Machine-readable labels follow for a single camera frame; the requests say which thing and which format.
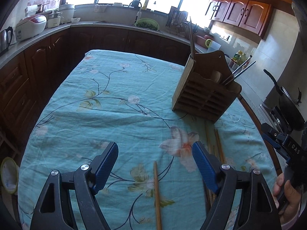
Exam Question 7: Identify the metal chopstick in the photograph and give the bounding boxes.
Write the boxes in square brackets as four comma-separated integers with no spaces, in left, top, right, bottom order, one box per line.
[225,61,256,86]
[222,55,252,85]

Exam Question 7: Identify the long wooden chopstick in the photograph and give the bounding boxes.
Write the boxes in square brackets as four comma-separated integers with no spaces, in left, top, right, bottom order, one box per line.
[189,19,196,60]

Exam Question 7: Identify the right hand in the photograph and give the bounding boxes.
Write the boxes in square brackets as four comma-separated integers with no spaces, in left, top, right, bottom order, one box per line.
[272,173,301,225]

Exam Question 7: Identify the black wok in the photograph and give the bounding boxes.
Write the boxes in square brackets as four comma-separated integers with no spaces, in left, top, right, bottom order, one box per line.
[263,69,305,131]

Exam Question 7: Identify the teal floral tablecloth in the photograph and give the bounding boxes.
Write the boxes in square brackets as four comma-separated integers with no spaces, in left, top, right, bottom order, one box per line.
[18,50,276,229]

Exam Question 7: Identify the yellow oil bottle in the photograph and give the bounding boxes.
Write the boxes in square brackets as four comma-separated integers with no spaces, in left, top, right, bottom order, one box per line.
[232,50,247,65]

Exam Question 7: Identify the wooden utensil holder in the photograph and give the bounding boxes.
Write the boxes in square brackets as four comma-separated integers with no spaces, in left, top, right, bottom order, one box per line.
[172,50,242,122]

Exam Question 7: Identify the lower wooden cabinets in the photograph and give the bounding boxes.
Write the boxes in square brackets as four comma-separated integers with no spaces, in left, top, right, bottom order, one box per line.
[1,26,190,162]

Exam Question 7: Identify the wooden cabinets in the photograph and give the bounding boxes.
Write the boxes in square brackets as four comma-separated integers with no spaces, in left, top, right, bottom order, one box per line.
[1,26,190,162]
[205,0,294,38]

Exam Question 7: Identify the clear measuring jug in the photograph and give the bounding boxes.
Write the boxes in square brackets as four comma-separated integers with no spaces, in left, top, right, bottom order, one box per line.
[205,39,221,53]

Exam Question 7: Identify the upper wooden cabinets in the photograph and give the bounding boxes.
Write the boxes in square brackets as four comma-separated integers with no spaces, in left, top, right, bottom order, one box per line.
[205,0,294,38]

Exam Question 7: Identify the steel electric kettle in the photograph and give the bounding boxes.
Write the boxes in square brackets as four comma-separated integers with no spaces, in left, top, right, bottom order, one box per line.
[0,26,14,56]

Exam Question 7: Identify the white rice cooker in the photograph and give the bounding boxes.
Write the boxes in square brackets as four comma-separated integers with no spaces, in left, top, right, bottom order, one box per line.
[15,15,47,42]

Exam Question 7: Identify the white pot cooker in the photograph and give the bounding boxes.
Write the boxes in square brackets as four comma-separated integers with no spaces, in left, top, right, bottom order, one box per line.
[47,4,75,28]

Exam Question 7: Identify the green colander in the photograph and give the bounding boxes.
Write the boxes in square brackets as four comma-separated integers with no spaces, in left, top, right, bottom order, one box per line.
[135,18,159,31]

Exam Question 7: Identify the dish drying rack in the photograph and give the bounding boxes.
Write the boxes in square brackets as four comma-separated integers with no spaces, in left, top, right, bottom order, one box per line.
[165,6,198,39]

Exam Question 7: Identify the yellow dish soap bottle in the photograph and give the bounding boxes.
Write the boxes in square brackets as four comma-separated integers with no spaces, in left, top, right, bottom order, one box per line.
[142,0,149,10]

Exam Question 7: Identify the sink faucet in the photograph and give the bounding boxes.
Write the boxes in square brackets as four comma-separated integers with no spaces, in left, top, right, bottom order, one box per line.
[129,0,142,8]

